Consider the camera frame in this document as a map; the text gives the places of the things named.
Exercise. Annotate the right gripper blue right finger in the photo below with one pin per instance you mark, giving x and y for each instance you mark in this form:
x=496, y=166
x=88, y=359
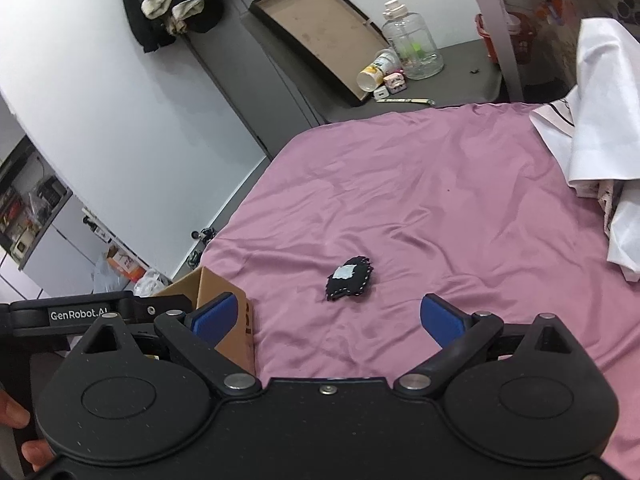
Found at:
x=442, y=321

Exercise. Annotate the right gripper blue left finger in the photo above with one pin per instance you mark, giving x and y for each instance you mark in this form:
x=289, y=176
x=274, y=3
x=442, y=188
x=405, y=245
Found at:
x=212, y=322

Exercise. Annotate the brown cardboard box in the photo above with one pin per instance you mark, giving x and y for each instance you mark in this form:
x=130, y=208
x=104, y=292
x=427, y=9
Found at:
x=201, y=286

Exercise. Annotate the black fuzzy patch toy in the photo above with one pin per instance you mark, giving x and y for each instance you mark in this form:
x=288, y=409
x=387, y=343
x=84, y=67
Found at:
x=350, y=279

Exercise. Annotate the white plastic bag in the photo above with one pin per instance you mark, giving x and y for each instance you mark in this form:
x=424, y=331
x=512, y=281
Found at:
x=150, y=284

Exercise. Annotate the orange carton box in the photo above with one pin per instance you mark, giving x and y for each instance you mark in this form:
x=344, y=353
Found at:
x=125, y=263

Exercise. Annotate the pink bed sheet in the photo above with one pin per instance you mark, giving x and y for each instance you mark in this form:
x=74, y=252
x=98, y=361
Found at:
x=465, y=202

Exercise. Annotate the grey door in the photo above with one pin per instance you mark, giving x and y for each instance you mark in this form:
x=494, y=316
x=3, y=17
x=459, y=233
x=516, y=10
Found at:
x=260, y=92

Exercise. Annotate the small white pink box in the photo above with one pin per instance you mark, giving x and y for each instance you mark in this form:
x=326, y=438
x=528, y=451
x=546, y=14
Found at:
x=395, y=82

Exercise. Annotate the white crumpled cloth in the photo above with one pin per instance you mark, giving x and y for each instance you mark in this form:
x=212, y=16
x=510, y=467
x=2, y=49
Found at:
x=593, y=134

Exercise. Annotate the white paper cup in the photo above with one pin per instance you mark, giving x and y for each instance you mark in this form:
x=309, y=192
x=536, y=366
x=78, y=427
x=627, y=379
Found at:
x=372, y=76

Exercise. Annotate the clear plastic water jug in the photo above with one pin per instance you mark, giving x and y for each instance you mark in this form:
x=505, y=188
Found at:
x=408, y=34

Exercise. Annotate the black framed brown board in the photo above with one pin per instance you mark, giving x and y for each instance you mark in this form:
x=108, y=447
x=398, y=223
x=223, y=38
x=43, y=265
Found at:
x=333, y=37

